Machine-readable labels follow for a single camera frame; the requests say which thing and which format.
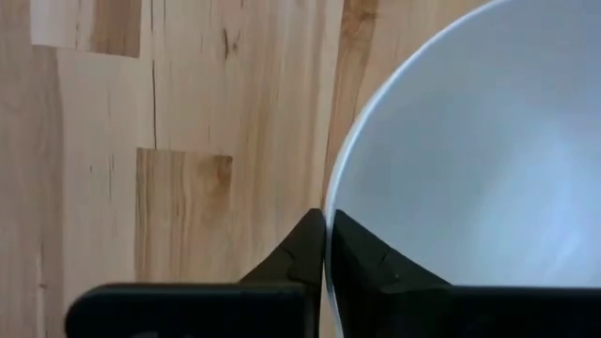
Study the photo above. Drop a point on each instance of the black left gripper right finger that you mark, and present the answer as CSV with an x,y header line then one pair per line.
x,y
422,314

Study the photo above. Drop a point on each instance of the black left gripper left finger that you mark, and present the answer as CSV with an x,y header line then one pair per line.
x,y
211,310

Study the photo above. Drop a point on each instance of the small white bowl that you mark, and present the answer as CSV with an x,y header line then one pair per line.
x,y
469,164

